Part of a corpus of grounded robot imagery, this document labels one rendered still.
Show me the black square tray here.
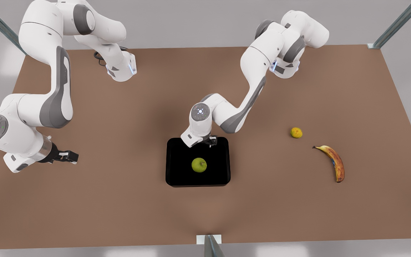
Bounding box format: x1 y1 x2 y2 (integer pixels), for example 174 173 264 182
166 137 231 187

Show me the green apple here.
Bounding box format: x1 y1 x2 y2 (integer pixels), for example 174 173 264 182
191 157 207 173

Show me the ripe spotted banana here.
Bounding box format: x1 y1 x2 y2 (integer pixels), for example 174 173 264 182
312 145 345 183

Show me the black cable loop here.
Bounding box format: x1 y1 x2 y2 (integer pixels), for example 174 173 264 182
94 46 129 67

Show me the silver frame post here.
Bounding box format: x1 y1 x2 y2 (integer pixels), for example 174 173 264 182
196 235 225 257
367 0 411 49
0 0 28 56

